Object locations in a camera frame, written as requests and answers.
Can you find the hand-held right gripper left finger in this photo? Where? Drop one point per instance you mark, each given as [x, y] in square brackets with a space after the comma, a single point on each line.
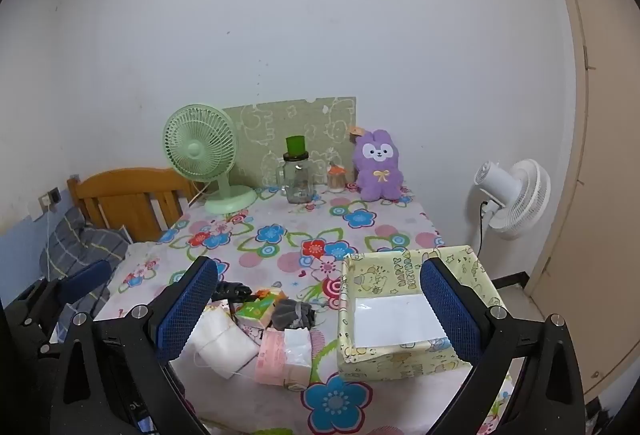
[187, 310]

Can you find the yellow printed box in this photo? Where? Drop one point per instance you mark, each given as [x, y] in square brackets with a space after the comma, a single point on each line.
[390, 320]

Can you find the black plastic bag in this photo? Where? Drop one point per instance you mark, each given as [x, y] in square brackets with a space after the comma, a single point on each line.
[232, 291]

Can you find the pink tissue packet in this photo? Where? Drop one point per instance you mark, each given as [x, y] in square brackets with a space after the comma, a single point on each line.
[280, 357]

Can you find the small orange white packet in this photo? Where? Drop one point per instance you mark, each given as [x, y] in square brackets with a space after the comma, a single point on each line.
[264, 293]

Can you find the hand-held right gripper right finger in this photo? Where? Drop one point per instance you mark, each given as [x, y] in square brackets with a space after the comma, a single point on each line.
[447, 310]

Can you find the green desk fan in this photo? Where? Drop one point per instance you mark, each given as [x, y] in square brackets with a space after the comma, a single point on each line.
[200, 150]

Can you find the wall socket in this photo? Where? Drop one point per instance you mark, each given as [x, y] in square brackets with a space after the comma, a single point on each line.
[50, 198]

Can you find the white standing fan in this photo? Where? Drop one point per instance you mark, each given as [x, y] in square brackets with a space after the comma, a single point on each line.
[515, 200]

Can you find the purple plush rabbit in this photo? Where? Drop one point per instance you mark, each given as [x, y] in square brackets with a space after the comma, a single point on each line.
[378, 165]

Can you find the grey sock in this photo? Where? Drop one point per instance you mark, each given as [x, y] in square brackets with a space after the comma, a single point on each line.
[292, 315]

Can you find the green tissue packet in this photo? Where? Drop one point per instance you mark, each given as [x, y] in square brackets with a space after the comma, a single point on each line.
[255, 312]

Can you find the beige door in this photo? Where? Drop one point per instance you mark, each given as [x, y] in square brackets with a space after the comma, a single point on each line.
[600, 165]

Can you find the white face mask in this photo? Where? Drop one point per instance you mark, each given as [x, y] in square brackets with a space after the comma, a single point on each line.
[220, 345]

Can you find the small jar with orange lid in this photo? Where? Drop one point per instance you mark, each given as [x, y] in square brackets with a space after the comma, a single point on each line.
[336, 179]

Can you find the glass jar with green lid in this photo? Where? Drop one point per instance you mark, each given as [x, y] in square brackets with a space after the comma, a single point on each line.
[298, 180]

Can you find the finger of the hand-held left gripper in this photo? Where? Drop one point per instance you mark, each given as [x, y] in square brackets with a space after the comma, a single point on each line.
[87, 280]

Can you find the floral printed tablecloth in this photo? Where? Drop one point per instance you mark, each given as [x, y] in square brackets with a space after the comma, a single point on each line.
[300, 225]

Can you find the small clear glass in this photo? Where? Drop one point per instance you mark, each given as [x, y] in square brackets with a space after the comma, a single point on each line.
[280, 175]

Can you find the green printed board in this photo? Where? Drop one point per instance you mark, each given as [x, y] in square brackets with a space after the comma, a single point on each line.
[300, 120]

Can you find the grey plaid pillow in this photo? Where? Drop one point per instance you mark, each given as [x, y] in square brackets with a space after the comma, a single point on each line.
[80, 245]

